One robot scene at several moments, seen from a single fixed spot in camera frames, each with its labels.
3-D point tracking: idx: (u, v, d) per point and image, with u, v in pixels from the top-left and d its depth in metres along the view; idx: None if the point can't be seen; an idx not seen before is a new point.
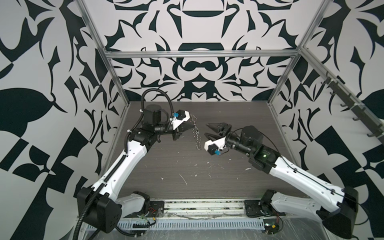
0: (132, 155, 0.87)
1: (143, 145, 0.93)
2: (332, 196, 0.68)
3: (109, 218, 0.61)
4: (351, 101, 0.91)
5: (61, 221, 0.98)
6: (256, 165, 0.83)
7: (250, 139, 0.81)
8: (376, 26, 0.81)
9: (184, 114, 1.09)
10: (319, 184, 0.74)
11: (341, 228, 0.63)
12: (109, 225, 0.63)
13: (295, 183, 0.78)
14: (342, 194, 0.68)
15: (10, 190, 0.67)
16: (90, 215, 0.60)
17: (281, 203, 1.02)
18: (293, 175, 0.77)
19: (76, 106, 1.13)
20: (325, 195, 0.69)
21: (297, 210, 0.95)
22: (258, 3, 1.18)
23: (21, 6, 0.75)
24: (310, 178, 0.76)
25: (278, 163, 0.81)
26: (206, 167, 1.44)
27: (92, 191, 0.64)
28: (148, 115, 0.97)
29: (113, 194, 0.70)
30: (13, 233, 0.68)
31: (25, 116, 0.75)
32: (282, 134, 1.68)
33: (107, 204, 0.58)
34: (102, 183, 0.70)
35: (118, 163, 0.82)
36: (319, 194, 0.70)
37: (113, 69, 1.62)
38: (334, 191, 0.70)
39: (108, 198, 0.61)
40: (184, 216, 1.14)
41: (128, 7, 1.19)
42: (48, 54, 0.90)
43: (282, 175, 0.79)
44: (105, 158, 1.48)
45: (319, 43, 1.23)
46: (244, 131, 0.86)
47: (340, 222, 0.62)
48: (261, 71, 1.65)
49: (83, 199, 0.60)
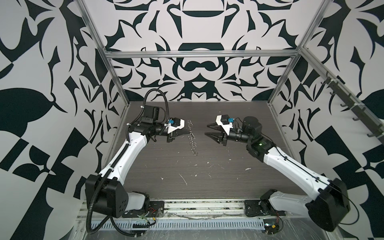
0: (134, 144, 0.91)
1: (144, 135, 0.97)
2: (316, 183, 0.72)
3: (119, 201, 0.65)
4: (352, 101, 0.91)
5: (62, 219, 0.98)
6: (252, 152, 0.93)
7: (250, 126, 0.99)
8: (377, 26, 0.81)
9: (179, 122, 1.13)
10: (307, 172, 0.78)
11: (324, 217, 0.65)
12: (119, 210, 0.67)
13: (285, 171, 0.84)
14: (326, 182, 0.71)
15: (10, 191, 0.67)
16: (99, 202, 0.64)
17: (278, 199, 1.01)
18: (282, 162, 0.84)
19: (76, 106, 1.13)
20: (309, 182, 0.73)
21: (293, 206, 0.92)
22: (258, 3, 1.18)
23: (21, 6, 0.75)
24: (299, 167, 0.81)
25: (271, 151, 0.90)
26: (206, 167, 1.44)
27: (100, 178, 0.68)
28: (149, 110, 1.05)
29: (121, 178, 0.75)
30: (13, 233, 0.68)
31: (25, 116, 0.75)
32: (282, 134, 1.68)
33: (117, 187, 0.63)
34: (110, 168, 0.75)
35: (121, 151, 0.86)
36: (304, 180, 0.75)
37: (113, 69, 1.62)
38: (319, 179, 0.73)
39: (117, 182, 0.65)
40: (183, 216, 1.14)
41: (128, 7, 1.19)
42: (49, 53, 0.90)
43: (273, 162, 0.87)
44: (105, 158, 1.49)
45: (319, 43, 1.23)
46: (245, 120, 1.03)
47: (321, 209, 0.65)
48: (262, 71, 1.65)
49: (92, 185, 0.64)
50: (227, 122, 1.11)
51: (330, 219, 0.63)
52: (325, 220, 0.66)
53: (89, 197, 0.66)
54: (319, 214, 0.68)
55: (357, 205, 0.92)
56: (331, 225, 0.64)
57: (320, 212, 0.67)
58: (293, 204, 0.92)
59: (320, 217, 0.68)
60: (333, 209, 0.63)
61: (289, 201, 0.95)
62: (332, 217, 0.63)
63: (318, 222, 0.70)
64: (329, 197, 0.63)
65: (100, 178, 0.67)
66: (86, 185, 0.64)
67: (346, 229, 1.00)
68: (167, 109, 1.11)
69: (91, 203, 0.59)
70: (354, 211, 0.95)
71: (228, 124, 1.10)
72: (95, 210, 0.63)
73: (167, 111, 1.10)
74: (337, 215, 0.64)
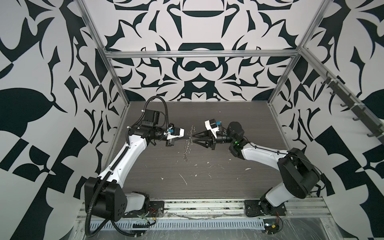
0: (133, 148, 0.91)
1: (144, 138, 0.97)
2: (277, 155, 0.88)
3: (118, 205, 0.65)
4: (351, 101, 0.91)
5: (61, 220, 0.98)
6: (233, 152, 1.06)
7: (234, 131, 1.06)
8: (377, 26, 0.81)
9: (179, 131, 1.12)
10: (270, 150, 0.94)
11: (293, 184, 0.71)
12: (118, 214, 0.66)
13: (256, 157, 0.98)
14: (285, 152, 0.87)
15: (10, 191, 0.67)
16: (98, 206, 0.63)
17: (272, 193, 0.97)
18: (252, 150, 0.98)
19: (77, 106, 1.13)
20: (272, 156, 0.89)
21: (285, 194, 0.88)
22: (258, 3, 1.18)
23: (21, 5, 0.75)
24: (264, 149, 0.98)
25: (245, 145, 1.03)
26: (207, 167, 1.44)
27: (99, 181, 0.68)
28: (149, 114, 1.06)
29: (120, 181, 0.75)
30: (13, 232, 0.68)
31: (25, 116, 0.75)
32: (282, 134, 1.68)
33: (116, 190, 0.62)
34: (109, 171, 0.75)
35: (120, 154, 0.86)
36: (269, 157, 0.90)
37: (113, 68, 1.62)
38: (279, 151, 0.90)
39: (116, 184, 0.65)
40: (184, 216, 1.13)
41: (128, 7, 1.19)
42: (49, 53, 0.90)
43: (249, 153, 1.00)
44: (105, 158, 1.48)
45: (319, 43, 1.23)
46: (230, 125, 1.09)
47: (287, 175, 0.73)
48: (262, 71, 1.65)
49: (91, 188, 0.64)
50: (215, 126, 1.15)
51: (296, 182, 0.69)
52: (296, 186, 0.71)
53: (87, 200, 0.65)
54: (290, 183, 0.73)
55: (357, 205, 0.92)
56: (301, 189, 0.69)
57: (289, 180, 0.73)
58: (282, 191, 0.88)
59: (292, 186, 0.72)
60: (294, 172, 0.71)
61: (278, 192, 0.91)
62: (297, 179, 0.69)
63: (297, 195, 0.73)
64: (287, 161, 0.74)
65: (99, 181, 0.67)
66: (85, 187, 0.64)
67: (347, 229, 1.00)
68: (167, 115, 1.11)
69: (89, 206, 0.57)
70: (354, 211, 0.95)
71: (215, 127, 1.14)
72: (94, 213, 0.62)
73: (167, 119, 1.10)
74: (303, 178, 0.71)
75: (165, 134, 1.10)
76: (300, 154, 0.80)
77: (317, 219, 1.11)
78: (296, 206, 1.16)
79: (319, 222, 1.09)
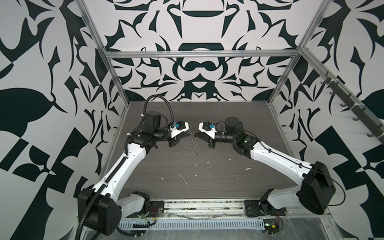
0: (132, 157, 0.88)
1: (143, 148, 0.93)
2: (300, 169, 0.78)
3: (111, 219, 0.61)
4: (352, 101, 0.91)
5: (61, 221, 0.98)
6: (238, 150, 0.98)
7: (231, 125, 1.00)
8: (377, 26, 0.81)
9: (184, 125, 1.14)
10: (290, 160, 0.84)
11: (313, 201, 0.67)
12: (111, 227, 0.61)
13: (268, 161, 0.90)
14: (308, 167, 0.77)
15: (9, 191, 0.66)
16: (90, 217, 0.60)
17: (275, 198, 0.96)
18: (267, 154, 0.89)
19: (76, 105, 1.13)
20: (293, 169, 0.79)
21: (290, 201, 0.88)
22: (258, 3, 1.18)
23: (21, 5, 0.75)
24: (283, 156, 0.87)
25: (256, 145, 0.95)
26: (207, 167, 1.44)
27: (93, 193, 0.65)
28: (149, 119, 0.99)
29: (114, 194, 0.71)
30: (13, 233, 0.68)
31: (25, 116, 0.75)
32: (282, 134, 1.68)
33: (109, 204, 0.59)
34: (103, 184, 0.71)
35: (117, 165, 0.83)
36: (288, 168, 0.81)
37: (113, 68, 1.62)
38: (302, 165, 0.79)
39: (109, 198, 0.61)
40: (184, 216, 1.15)
41: (128, 7, 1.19)
42: (49, 54, 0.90)
43: (259, 156, 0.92)
44: (105, 158, 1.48)
45: (319, 43, 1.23)
46: (227, 121, 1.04)
47: (308, 192, 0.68)
48: (262, 71, 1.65)
49: (85, 200, 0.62)
50: (210, 129, 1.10)
51: (318, 201, 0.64)
52: (314, 204, 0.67)
53: (81, 212, 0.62)
54: (307, 198, 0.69)
55: (357, 205, 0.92)
56: (321, 208, 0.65)
57: (308, 197, 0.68)
58: (287, 198, 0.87)
59: (310, 203, 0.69)
60: (319, 190, 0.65)
61: (283, 197, 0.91)
62: (319, 199, 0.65)
63: (310, 209, 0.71)
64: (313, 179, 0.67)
65: (93, 192, 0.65)
66: (78, 199, 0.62)
67: (346, 229, 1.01)
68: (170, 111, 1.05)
69: (81, 219, 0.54)
70: (354, 210, 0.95)
71: (210, 131, 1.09)
72: (85, 225, 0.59)
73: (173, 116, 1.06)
74: (324, 196, 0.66)
75: (170, 129, 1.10)
76: (324, 170, 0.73)
77: (317, 219, 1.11)
78: (296, 206, 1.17)
79: (319, 222, 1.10)
